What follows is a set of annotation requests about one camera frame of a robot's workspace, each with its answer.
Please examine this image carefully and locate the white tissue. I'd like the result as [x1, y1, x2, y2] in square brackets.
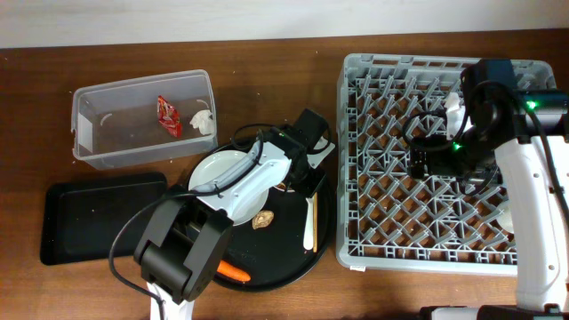
[189, 109, 215, 135]

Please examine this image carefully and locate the red snack wrapper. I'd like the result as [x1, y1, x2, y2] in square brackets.
[156, 96, 183, 138]

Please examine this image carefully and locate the pink bowl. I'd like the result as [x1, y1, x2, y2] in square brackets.
[275, 182, 294, 193]

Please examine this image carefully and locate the white cup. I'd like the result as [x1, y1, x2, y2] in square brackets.
[496, 200, 515, 234]

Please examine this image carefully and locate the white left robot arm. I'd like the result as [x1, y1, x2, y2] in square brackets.
[133, 124, 334, 319]

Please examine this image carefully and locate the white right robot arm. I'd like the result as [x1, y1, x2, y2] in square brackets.
[406, 59, 568, 319]

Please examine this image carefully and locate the grey dishwasher rack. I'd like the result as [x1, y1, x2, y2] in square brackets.
[337, 53, 558, 277]

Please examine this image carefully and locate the wooden chopstick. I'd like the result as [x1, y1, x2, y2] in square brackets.
[312, 192, 318, 253]

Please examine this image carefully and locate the brown ginger piece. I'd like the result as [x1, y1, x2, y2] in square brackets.
[252, 210, 275, 229]

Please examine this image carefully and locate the white plastic fork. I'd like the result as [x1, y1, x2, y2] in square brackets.
[303, 198, 315, 251]

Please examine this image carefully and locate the round black tray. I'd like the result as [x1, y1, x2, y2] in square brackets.
[177, 140, 335, 293]

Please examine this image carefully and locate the white plate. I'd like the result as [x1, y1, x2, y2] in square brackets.
[188, 150, 268, 226]

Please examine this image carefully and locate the orange carrot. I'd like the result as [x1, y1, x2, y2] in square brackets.
[217, 260, 251, 283]

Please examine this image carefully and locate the clear plastic bin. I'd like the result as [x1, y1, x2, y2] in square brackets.
[71, 69, 217, 170]

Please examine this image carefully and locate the black rectangular tray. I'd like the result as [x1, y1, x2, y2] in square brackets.
[40, 172, 168, 266]

